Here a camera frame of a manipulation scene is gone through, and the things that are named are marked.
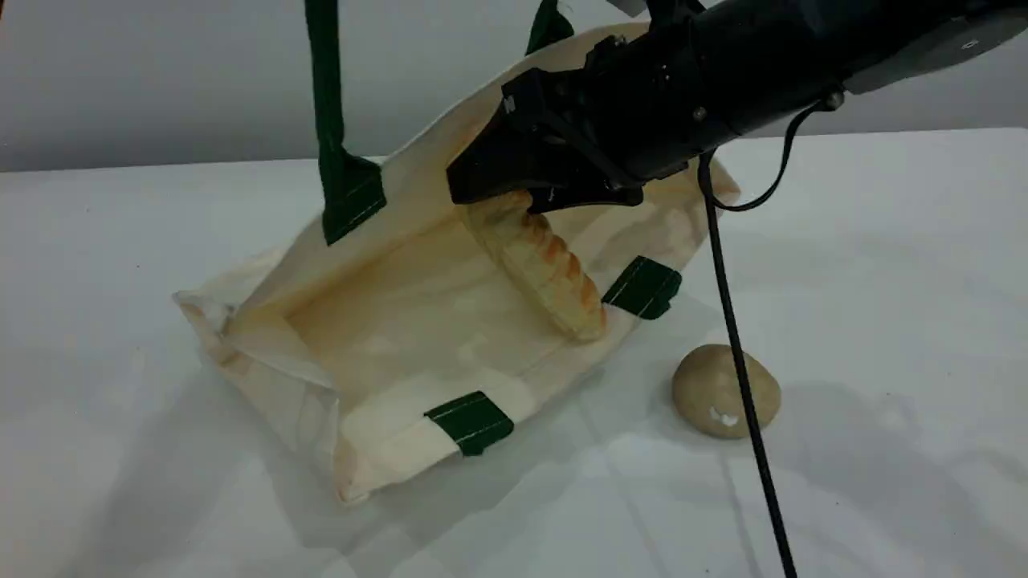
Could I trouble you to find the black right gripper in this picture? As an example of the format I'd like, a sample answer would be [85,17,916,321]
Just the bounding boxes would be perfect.
[446,20,728,214]

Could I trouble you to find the long striped orange bread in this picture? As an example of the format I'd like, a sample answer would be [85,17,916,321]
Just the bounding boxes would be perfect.
[462,191,607,342]

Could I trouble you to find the white canvas bag green handles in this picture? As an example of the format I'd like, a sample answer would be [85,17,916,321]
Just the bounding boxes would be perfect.
[173,0,741,507]

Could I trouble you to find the round beige egg yolk pastry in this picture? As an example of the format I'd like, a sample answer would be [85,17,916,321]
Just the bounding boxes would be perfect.
[671,345,783,441]

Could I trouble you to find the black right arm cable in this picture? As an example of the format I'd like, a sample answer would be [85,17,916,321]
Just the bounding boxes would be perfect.
[697,90,798,578]

